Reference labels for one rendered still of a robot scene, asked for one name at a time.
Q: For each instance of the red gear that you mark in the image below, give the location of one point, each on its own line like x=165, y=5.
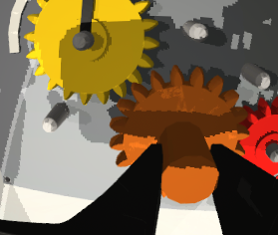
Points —
x=263, y=127

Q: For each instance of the grey square board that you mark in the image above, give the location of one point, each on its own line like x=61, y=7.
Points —
x=63, y=147

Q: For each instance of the white curved arrow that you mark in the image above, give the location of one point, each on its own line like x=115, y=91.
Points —
x=16, y=17

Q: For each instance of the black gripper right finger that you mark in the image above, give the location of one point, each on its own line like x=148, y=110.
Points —
x=246, y=199

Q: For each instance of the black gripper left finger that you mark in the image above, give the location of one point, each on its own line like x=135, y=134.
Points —
x=129, y=207

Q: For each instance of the yellow gear with black stripe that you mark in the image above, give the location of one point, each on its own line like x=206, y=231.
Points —
x=119, y=40

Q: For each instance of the orange gear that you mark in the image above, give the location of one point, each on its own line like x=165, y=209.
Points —
x=186, y=118

